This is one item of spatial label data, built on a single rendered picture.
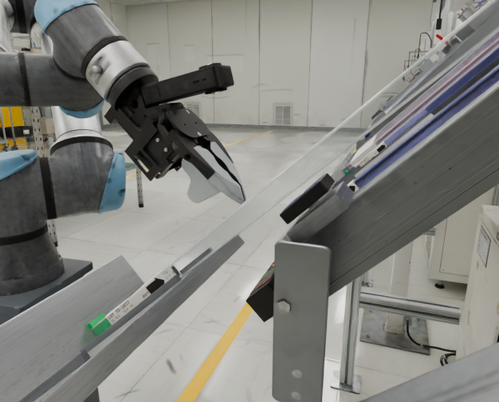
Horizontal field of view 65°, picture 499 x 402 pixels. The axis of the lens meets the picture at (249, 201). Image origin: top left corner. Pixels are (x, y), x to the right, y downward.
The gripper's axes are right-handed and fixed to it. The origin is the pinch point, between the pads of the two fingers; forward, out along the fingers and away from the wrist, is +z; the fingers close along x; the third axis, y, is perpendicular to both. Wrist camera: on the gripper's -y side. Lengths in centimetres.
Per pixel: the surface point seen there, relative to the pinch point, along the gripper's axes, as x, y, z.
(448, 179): 10.1, -19.6, 11.7
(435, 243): -135, 8, 66
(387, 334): -92, 36, 70
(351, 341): -60, 33, 51
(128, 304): 27.0, -1.5, 2.4
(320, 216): 13.0, -10.2, 7.2
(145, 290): 27.0, -3.3, 2.5
